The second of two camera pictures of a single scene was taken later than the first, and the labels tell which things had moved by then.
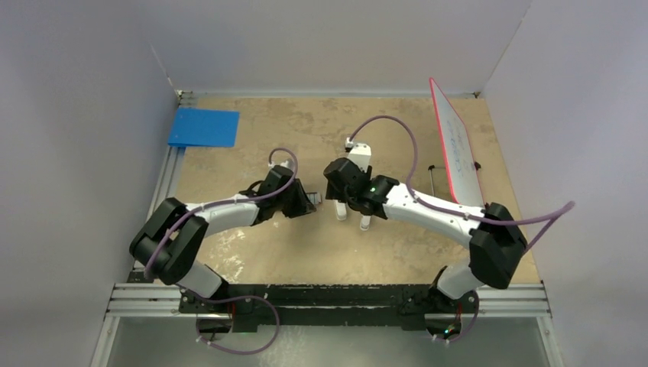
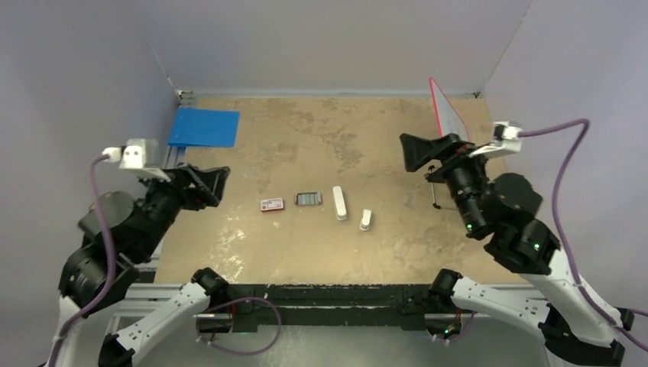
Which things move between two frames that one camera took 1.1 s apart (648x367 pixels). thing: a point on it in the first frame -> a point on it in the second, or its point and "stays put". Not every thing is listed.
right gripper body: (334, 194) -> (461, 158)
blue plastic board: (203, 128) stays put
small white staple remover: (365, 222) stays put
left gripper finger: (308, 208) -> (211, 183)
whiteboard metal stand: (432, 167) stays put
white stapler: (341, 210) stays put
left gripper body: (291, 203) -> (187, 196)
